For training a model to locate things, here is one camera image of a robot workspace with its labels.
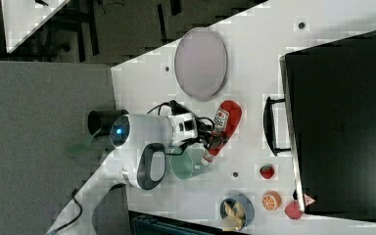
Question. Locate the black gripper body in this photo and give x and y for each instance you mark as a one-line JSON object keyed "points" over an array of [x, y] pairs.
{"points": [[205, 126]]}

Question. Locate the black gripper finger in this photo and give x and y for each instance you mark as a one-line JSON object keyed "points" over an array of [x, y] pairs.
{"points": [[215, 142]]}

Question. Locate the red plush ketchup bottle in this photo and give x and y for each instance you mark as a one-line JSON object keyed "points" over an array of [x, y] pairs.
{"points": [[226, 120]]}

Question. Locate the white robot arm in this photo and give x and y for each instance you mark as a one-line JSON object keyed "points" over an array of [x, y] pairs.
{"points": [[143, 144]]}

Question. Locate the green cup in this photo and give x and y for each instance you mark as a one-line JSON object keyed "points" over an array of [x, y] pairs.
{"points": [[188, 165]]}

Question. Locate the red strawberry toy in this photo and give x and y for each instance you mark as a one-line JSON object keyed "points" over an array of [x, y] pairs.
{"points": [[267, 171]]}

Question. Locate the pale pink round plate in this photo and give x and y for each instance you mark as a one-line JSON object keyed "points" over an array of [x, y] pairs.
{"points": [[200, 63]]}

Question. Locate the blue bowl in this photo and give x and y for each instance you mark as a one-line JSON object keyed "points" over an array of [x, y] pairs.
{"points": [[244, 202]]}

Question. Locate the beige plush food in bowl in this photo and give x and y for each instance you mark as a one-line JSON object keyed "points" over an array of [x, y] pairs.
{"points": [[234, 219]]}

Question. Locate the orange slice toy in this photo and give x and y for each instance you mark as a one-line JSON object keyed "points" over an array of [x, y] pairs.
{"points": [[271, 200]]}

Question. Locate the red round toy fruit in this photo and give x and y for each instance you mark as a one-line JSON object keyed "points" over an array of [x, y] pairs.
{"points": [[292, 210]]}

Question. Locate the black toaster oven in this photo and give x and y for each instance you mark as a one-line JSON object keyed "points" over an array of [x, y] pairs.
{"points": [[330, 101]]}

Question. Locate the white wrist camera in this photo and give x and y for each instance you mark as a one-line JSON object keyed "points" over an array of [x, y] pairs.
{"points": [[184, 127]]}

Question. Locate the black cylinder post upper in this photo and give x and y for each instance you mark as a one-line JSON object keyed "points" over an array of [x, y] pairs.
{"points": [[100, 122]]}

